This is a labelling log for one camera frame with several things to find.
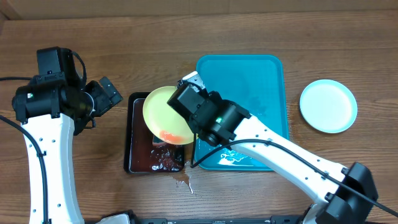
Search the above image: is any yellow-green plate with sauce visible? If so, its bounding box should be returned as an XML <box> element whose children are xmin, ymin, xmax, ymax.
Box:
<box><xmin>142</xmin><ymin>86</ymin><xmax>193</xmax><ymax>145</ymax></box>

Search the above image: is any green and orange sponge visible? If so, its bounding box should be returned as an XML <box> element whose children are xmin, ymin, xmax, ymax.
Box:
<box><xmin>152</xmin><ymin>136</ymin><xmax>167</xmax><ymax>147</ymax></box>

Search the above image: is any light blue plate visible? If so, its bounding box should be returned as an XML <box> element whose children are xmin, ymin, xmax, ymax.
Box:
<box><xmin>299</xmin><ymin>79</ymin><xmax>358</xmax><ymax>134</ymax></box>

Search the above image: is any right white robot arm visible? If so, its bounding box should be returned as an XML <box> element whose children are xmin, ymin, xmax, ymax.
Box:
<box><xmin>167</xmin><ymin>84</ymin><xmax>378</xmax><ymax>223</ymax></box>

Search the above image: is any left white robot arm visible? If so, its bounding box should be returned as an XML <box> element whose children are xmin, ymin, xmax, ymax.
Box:
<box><xmin>12</xmin><ymin>47</ymin><xmax>123</xmax><ymax>223</ymax></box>

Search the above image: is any black rectangular wash tray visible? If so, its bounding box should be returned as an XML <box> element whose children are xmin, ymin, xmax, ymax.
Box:
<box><xmin>124</xmin><ymin>92</ymin><xmax>185</xmax><ymax>174</ymax></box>

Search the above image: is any teal plastic serving tray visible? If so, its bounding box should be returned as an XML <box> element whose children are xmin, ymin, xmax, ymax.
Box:
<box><xmin>194</xmin><ymin>55</ymin><xmax>289</xmax><ymax>171</ymax></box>

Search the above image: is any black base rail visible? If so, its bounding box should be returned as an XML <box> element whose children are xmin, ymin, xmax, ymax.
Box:
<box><xmin>83</xmin><ymin>210</ymin><xmax>312</xmax><ymax>224</ymax></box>

